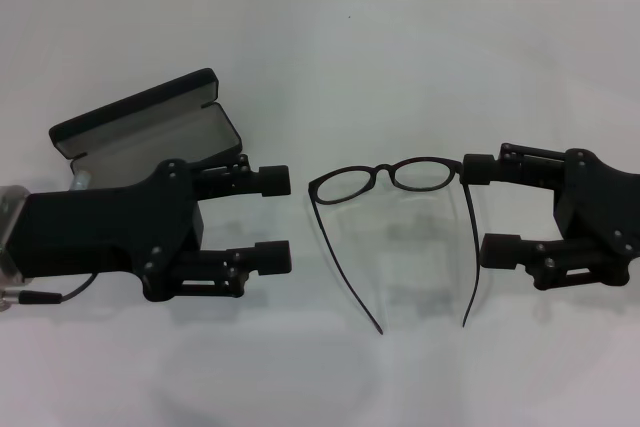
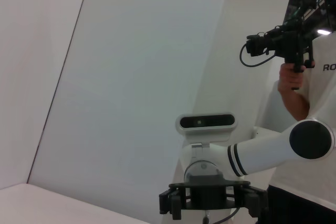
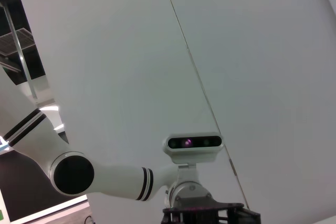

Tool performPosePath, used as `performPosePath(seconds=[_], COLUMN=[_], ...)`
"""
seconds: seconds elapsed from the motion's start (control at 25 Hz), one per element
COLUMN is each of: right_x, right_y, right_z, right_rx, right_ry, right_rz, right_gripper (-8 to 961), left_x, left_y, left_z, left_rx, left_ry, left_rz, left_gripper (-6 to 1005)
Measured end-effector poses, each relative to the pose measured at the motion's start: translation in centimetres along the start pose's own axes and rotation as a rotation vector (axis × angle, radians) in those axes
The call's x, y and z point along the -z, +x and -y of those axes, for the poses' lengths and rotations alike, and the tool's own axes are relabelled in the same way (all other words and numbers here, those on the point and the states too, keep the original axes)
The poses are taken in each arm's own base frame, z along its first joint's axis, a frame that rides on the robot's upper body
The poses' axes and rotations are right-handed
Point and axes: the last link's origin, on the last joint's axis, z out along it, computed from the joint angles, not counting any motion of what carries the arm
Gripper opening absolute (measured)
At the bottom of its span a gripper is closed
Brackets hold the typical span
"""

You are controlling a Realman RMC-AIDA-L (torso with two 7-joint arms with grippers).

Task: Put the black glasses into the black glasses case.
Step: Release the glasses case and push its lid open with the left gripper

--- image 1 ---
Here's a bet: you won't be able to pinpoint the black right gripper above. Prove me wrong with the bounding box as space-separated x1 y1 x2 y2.
462 142 640 292

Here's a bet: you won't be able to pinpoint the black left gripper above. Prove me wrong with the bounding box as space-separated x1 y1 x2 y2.
3 159 204 303

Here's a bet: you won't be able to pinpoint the black glasses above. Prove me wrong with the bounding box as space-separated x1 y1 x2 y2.
308 156 484 336

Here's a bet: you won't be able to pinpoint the black glasses case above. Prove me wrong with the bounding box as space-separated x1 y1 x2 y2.
48 67 245 188

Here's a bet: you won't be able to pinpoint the left gripper grey cable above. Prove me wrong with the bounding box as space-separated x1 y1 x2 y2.
0 271 99 313

